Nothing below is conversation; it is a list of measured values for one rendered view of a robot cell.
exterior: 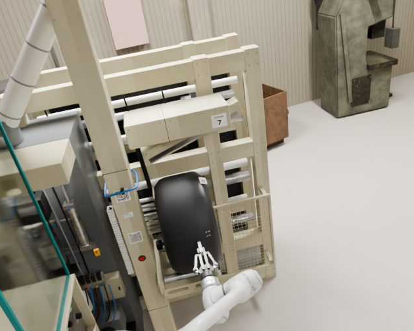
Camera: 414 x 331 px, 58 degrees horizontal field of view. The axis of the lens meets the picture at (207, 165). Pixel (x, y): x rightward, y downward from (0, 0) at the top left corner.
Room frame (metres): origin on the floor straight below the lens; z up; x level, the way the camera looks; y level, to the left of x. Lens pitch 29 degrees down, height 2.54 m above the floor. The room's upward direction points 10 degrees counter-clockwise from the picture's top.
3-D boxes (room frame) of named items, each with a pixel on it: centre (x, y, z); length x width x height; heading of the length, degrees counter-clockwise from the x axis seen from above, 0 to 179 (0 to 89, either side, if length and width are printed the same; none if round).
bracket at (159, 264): (1.77, 0.40, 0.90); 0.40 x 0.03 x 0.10; 7
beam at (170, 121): (2.10, 0.13, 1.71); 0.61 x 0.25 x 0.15; 97
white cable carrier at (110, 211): (1.70, 0.56, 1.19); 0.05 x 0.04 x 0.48; 7
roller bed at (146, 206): (2.14, 0.49, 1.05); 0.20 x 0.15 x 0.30; 97
